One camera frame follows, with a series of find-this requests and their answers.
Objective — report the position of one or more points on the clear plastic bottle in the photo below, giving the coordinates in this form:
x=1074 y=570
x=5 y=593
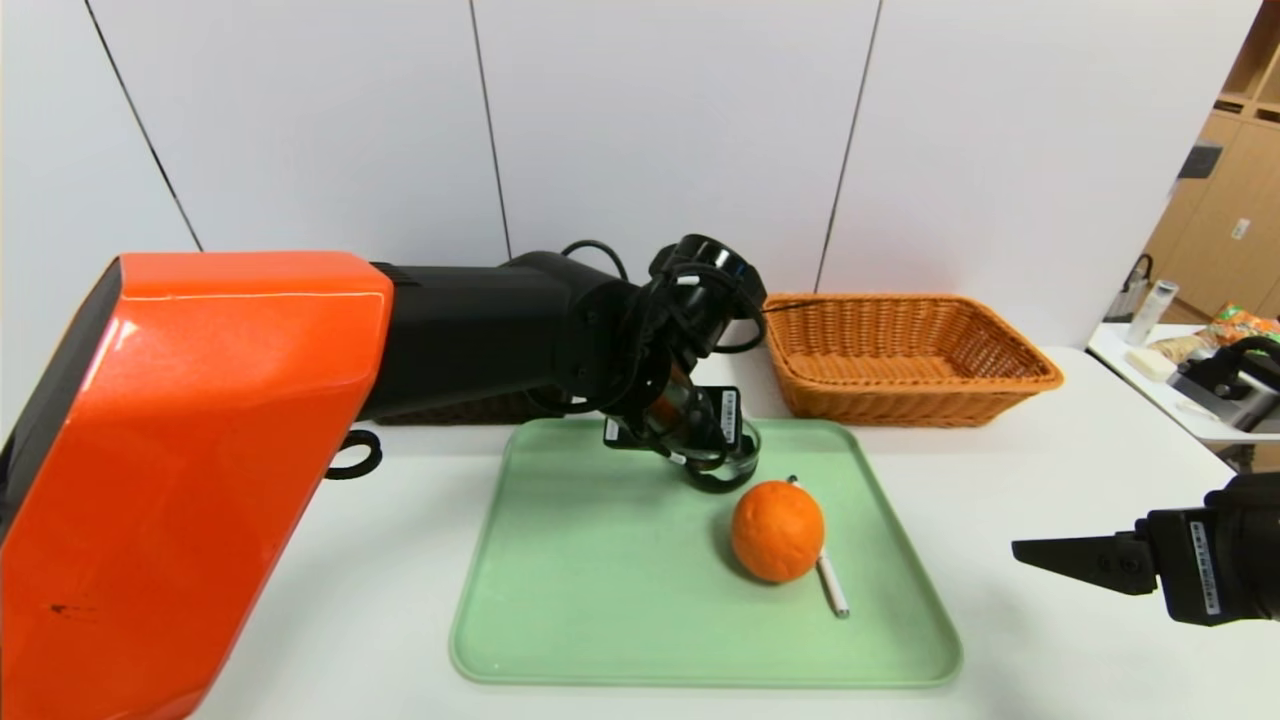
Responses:
x=1155 y=312

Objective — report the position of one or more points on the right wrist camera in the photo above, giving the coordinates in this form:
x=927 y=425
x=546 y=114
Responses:
x=1230 y=385

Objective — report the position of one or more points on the white side table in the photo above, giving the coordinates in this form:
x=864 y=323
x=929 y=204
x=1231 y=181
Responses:
x=1115 y=355

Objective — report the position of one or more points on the orange fruit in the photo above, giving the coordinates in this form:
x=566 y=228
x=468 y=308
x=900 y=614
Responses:
x=778 y=530

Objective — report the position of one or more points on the white block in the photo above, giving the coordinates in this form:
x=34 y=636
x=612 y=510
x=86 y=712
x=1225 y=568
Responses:
x=1148 y=364

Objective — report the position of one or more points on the light green plastic tray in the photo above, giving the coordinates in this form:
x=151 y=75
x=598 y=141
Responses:
x=600 y=600

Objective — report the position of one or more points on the wooden cabinet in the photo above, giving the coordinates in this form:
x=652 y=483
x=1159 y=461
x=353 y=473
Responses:
x=1220 y=200

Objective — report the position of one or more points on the orange wicker basket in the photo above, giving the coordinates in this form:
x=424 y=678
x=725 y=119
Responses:
x=900 y=350

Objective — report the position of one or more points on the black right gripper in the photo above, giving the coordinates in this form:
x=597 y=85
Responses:
x=1197 y=566

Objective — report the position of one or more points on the white pen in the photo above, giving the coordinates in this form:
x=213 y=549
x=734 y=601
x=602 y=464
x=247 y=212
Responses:
x=833 y=595

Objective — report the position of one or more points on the grey cabinet plaque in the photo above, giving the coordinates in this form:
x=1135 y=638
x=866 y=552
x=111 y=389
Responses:
x=1199 y=162

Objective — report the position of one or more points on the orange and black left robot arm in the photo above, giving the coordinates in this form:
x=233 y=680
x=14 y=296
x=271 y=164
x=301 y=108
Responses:
x=200 y=450

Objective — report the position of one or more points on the orange green snack packet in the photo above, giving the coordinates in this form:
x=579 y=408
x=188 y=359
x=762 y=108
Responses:
x=1245 y=325

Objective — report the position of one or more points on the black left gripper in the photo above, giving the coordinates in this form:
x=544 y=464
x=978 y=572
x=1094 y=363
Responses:
x=724 y=412

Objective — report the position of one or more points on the dark brown wicker basket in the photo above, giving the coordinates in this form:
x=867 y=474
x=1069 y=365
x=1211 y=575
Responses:
x=470 y=410

